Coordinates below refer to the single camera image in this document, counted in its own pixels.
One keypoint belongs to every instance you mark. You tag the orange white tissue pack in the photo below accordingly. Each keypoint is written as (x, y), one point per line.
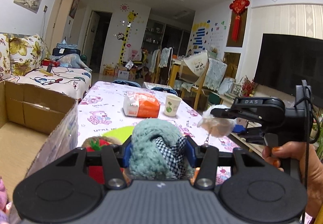
(141, 105)

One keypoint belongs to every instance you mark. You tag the red chinese knot decoration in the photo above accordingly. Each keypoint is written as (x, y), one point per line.
(237, 7)

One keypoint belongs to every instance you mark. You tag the cartoon print sofa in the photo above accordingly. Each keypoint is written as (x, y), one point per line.
(73, 82)

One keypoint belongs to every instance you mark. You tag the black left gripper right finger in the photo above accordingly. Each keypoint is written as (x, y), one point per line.
(239, 187)

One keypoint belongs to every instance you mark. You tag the black television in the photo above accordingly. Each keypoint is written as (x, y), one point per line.
(285, 60)

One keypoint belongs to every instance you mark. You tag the cardboard box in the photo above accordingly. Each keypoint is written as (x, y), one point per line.
(37, 127)

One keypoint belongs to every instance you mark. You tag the wooden dining chair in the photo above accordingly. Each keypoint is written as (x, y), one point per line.
(200, 74)

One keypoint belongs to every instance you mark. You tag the pink cartoon tablecloth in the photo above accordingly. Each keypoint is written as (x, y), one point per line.
(101, 110)

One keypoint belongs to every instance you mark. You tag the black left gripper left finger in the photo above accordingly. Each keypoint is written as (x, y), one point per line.
(72, 188)

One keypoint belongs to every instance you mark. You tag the red strawberry plush toy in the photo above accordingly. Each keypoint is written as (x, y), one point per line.
(93, 144)

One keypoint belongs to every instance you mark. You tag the giraffe height wall sticker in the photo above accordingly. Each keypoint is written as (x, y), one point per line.
(132, 17)

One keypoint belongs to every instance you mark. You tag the teal knitted soft toy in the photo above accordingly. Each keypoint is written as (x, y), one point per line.
(158, 152)

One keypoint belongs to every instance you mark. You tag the lime green sponge cloth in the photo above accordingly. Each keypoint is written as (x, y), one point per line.
(121, 134)

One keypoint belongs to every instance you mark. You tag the yellow floral cushion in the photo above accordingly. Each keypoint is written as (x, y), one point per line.
(5, 70)
(26, 53)

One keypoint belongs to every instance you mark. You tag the white fluffy soft piece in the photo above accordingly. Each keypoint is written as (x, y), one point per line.
(216, 127)

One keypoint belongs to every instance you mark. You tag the white paper cup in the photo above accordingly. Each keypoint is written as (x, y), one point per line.
(172, 103)

